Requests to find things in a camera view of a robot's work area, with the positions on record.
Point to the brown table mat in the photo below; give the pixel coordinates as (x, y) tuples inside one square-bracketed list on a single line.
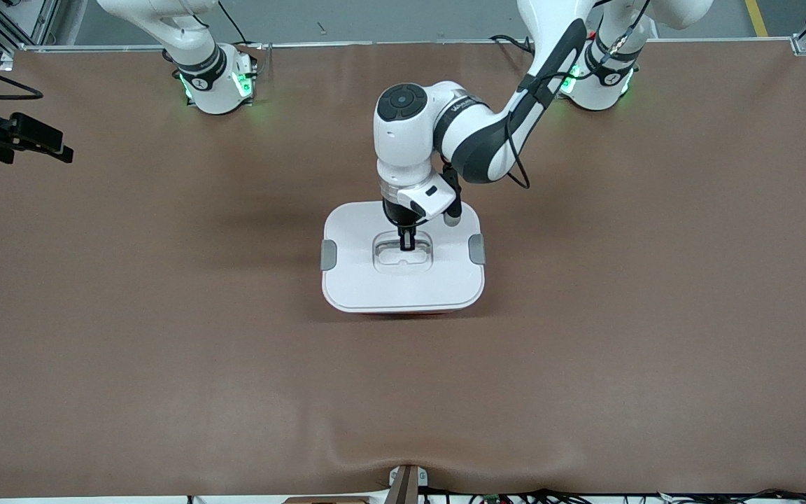
[(585, 385)]

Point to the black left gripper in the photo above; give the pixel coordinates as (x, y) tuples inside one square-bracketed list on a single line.
[(397, 213)]

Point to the white box lid grey latches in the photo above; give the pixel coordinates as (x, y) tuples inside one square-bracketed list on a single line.
[(361, 280)]

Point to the silver metal bracket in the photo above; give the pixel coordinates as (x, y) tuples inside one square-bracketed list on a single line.
[(422, 476)]

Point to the brown flat board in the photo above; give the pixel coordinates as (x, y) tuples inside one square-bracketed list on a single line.
[(326, 500)]

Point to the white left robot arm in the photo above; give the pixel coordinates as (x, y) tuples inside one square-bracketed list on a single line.
[(403, 154)]

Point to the brown upright post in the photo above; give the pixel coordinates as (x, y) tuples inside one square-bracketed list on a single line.
[(404, 490)]

